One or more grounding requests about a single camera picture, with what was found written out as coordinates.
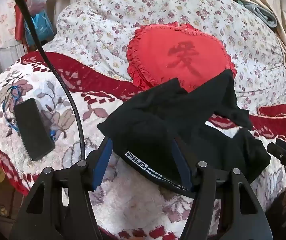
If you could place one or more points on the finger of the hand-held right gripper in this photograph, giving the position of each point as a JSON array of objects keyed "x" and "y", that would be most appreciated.
[{"x": 279, "y": 150}]

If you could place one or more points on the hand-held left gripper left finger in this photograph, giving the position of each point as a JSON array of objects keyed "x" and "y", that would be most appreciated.
[{"x": 101, "y": 165}]

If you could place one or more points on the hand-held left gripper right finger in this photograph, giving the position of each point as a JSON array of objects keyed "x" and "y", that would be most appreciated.
[{"x": 183, "y": 167}]

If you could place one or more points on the black pants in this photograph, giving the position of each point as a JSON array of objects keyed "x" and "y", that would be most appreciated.
[{"x": 145, "y": 120}]

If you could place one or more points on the red and white plush blanket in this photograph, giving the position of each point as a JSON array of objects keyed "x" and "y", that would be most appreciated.
[{"x": 133, "y": 205}]

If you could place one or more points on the black smartphone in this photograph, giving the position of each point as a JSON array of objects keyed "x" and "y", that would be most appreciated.
[{"x": 33, "y": 130}]

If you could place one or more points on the red heart-shaped frilled pillow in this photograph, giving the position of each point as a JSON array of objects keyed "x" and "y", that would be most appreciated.
[{"x": 183, "y": 55}]

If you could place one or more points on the beige cloth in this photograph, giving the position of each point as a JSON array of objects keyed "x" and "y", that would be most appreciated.
[{"x": 283, "y": 17}]

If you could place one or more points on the white small-flower quilt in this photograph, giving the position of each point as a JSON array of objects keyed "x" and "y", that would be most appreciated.
[{"x": 103, "y": 30}]

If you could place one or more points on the grey cloth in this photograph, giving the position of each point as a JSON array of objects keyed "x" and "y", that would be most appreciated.
[{"x": 263, "y": 13}]

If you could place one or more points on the blue plastic bag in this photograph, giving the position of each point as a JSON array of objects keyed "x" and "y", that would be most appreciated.
[{"x": 41, "y": 25}]

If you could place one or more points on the red hanging cloth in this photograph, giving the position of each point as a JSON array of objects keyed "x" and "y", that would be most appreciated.
[{"x": 20, "y": 22}]

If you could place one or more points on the pink floral cloth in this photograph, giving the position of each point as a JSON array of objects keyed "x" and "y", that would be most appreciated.
[{"x": 0, "y": 22}]

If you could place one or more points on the clear plastic bag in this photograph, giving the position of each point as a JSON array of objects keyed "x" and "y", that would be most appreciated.
[{"x": 39, "y": 0}]

